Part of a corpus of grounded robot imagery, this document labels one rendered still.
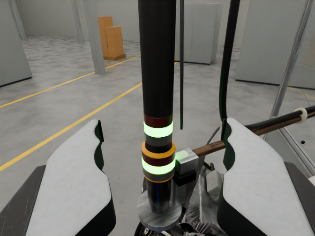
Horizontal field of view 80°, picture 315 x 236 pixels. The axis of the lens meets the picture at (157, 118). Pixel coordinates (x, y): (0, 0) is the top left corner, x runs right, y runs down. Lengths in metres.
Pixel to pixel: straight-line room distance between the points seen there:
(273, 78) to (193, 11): 3.48
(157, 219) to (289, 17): 5.51
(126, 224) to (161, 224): 1.74
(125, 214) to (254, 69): 4.83
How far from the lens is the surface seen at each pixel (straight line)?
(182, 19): 0.18
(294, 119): 0.43
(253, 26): 5.63
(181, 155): 0.27
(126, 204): 2.16
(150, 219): 0.31
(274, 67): 5.78
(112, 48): 8.37
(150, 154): 0.23
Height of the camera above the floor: 1.73
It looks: 29 degrees down
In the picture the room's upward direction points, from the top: 1 degrees counter-clockwise
